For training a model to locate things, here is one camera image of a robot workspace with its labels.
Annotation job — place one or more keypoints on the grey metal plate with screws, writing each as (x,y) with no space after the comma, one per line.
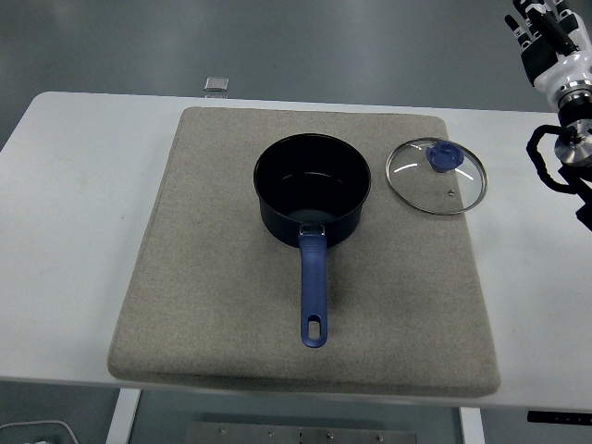
(277,437)

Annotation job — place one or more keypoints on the glass lid with blue knob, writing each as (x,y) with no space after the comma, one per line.
(444,157)

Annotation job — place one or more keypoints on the white rounded device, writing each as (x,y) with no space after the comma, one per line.
(70,432)

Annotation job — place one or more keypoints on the beige fabric mat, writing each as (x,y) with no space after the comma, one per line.
(208,277)

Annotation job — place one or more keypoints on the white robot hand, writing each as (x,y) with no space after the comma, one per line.
(569,65)

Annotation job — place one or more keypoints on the white table leg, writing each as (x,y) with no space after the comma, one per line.
(122,416)
(472,427)

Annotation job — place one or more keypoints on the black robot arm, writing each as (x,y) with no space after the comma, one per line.
(578,152)

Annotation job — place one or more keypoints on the small silver floor plate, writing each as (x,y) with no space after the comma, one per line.
(217,84)

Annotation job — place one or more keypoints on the black box under table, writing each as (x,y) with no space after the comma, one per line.
(555,417)

